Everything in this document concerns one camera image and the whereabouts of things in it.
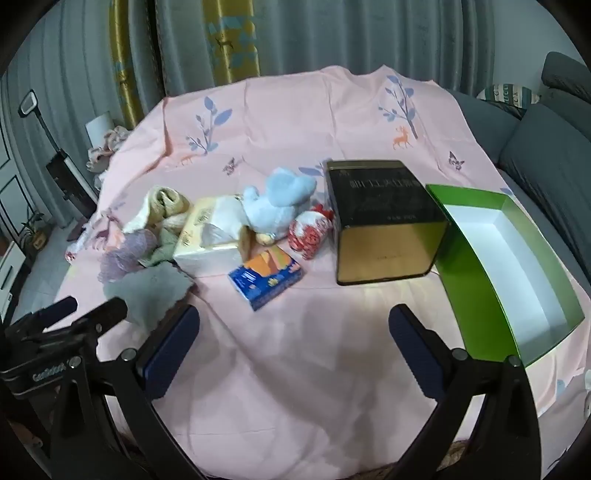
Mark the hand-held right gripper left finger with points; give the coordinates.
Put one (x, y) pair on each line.
(171, 353)

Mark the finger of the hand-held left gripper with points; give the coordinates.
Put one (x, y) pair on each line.
(51, 310)
(104, 314)

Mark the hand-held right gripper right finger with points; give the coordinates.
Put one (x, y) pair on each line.
(410, 353)

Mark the green cardboard box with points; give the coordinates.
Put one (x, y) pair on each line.
(466, 286)

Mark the blue tissue pack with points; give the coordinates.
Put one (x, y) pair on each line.
(263, 281)

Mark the red and white sock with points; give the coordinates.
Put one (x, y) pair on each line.
(307, 233)

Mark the light blue plush toy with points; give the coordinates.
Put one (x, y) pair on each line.
(281, 194)

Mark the grey-green towel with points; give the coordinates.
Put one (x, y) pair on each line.
(147, 288)

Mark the white cabinet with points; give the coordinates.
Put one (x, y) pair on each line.
(11, 270)

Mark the purple cloth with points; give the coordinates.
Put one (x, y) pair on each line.
(124, 254)

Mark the potted plant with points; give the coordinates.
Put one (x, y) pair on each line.
(34, 226)

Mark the green sock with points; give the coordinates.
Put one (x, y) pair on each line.
(164, 249)

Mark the yellow tissue pack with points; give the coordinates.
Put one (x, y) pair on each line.
(203, 258)

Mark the pink printed bed sheet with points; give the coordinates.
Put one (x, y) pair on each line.
(300, 346)

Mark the yellow rolled towel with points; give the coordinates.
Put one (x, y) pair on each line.
(161, 203)

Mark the black floor appliance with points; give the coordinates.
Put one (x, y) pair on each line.
(69, 184)

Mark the black and gold tin box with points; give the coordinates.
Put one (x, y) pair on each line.
(383, 207)

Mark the white lamp shade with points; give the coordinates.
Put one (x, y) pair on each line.
(99, 129)

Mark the black floor lamp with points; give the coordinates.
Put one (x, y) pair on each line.
(30, 101)

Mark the grey sofa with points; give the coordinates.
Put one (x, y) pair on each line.
(545, 152)

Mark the striped pillow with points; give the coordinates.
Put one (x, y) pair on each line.
(508, 97)

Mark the yellow patterned curtain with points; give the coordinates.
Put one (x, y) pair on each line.
(238, 55)

